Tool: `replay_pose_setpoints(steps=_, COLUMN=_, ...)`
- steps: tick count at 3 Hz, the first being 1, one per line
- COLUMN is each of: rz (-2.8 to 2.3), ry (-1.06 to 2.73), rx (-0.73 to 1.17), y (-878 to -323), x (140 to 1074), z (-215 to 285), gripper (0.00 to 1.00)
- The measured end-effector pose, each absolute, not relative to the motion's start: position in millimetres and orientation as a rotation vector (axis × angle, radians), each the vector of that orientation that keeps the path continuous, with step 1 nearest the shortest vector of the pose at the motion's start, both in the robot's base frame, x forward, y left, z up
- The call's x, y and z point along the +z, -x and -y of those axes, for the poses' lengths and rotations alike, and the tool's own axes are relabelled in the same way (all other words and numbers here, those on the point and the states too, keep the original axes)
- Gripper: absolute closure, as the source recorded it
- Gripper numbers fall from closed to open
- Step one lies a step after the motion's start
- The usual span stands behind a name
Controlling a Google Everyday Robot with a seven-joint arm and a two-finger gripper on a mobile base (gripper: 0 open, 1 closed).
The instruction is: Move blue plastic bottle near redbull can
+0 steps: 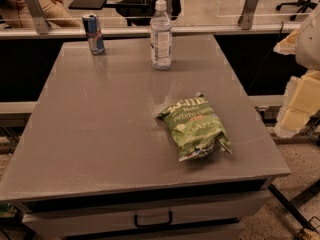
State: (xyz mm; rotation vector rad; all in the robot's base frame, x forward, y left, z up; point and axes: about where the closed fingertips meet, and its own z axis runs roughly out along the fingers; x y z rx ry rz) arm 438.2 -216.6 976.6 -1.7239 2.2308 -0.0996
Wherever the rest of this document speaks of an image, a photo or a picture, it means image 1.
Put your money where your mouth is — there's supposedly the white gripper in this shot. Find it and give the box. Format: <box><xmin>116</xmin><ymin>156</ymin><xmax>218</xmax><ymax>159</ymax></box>
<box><xmin>275</xmin><ymin>5</ymin><xmax>320</xmax><ymax>138</ymax></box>

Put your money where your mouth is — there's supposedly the clear blue plastic water bottle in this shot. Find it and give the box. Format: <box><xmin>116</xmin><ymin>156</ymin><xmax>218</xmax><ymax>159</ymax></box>
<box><xmin>150</xmin><ymin>0</ymin><xmax>172</xmax><ymax>70</ymax></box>

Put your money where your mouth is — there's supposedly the blue silver redbull can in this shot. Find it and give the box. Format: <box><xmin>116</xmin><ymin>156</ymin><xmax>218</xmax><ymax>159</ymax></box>
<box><xmin>82</xmin><ymin>14</ymin><xmax>105</xmax><ymax>55</ymax></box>

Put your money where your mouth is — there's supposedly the black office chair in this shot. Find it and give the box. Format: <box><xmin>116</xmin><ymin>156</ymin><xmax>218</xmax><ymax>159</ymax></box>
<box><xmin>276</xmin><ymin>0</ymin><xmax>317</xmax><ymax>21</ymax></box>

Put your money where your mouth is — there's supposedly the green potato chips bag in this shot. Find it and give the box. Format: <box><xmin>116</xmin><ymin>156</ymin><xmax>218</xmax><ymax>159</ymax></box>
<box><xmin>157</xmin><ymin>93</ymin><xmax>232</xmax><ymax>162</ymax></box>

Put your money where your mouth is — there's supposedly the black background desk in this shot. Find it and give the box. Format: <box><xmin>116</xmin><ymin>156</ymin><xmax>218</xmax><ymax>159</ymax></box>
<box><xmin>68</xmin><ymin>0</ymin><xmax>181</xmax><ymax>26</ymax></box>

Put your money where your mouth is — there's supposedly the glass barrier panel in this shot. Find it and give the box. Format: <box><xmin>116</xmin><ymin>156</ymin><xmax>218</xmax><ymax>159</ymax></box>
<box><xmin>1</xmin><ymin>0</ymin><xmax>316</xmax><ymax>28</ymax></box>

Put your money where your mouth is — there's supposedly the seated person in background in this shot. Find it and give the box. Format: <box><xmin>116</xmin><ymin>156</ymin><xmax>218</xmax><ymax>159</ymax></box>
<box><xmin>0</xmin><ymin>0</ymin><xmax>81</xmax><ymax>28</ymax></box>

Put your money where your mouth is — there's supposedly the left metal barrier bracket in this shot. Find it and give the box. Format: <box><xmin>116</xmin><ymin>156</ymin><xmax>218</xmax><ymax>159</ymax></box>
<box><xmin>24</xmin><ymin>0</ymin><xmax>50</xmax><ymax>34</ymax></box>

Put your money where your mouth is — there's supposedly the grey drawer with black handle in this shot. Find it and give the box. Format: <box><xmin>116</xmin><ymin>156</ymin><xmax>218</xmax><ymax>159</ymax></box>
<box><xmin>23</xmin><ymin>190</ymin><xmax>270</xmax><ymax>240</ymax></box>

